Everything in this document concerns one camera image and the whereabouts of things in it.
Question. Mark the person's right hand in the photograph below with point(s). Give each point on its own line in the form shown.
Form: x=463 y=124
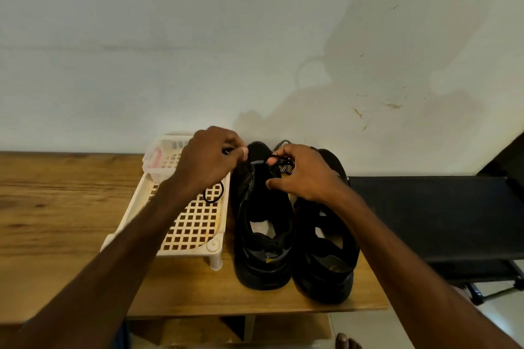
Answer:
x=307 y=177

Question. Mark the person's left hand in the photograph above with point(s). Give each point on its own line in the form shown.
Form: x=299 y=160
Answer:
x=205 y=161

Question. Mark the black shoelaces bundle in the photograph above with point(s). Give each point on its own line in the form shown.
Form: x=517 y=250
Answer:
x=214 y=192

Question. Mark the black shoe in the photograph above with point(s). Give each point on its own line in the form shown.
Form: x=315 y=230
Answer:
x=327 y=267
x=262 y=255

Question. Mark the person's left forearm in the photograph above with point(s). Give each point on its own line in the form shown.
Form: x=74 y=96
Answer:
x=90 y=279

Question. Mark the person's right forearm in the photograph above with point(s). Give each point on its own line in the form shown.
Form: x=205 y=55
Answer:
x=417 y=279

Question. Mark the person's blue shorts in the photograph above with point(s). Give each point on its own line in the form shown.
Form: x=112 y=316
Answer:
x=123 y=335

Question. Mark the small white plastic basket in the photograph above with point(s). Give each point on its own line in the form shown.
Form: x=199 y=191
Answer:
x=160 y=156

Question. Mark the large white plastic tray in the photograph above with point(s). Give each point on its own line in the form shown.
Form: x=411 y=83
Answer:
x=192 y=230

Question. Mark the black shoe rack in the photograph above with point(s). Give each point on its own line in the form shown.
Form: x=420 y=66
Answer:
x=442 y=214

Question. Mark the low wooden table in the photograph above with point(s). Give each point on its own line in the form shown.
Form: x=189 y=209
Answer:
x=49 y=214

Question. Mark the dark door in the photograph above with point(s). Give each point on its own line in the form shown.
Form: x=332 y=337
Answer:
x=503 y=165

